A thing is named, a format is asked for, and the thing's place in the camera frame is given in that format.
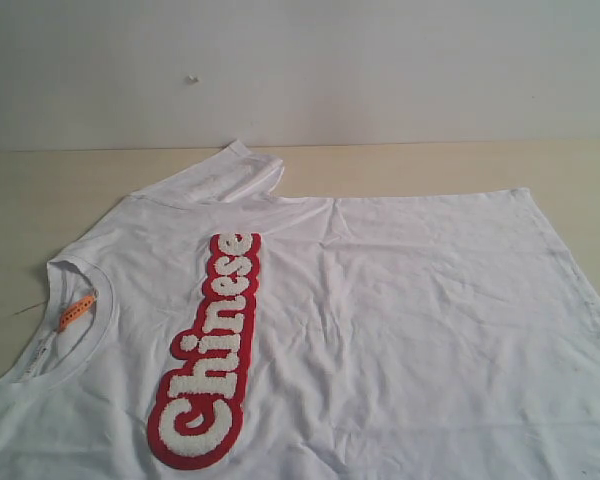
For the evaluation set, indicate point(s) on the white t-shirt red lettering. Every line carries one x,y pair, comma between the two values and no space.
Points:
240,335

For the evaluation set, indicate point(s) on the orange neck label tag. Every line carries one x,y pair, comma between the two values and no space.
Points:
75,311

